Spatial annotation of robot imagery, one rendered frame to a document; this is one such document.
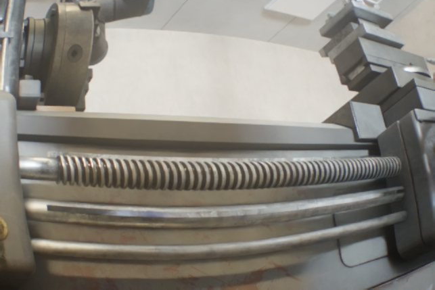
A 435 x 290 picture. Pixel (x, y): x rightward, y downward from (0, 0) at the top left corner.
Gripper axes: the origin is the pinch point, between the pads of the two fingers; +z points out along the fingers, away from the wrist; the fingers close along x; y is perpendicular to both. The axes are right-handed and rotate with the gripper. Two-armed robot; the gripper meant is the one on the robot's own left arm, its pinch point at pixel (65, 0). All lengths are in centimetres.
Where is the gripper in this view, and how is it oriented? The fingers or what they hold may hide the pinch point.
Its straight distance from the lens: 130.0
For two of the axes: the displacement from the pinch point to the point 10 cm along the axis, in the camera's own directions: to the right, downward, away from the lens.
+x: -9.7, 2.2, 0.2
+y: 2.0, 9.2, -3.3
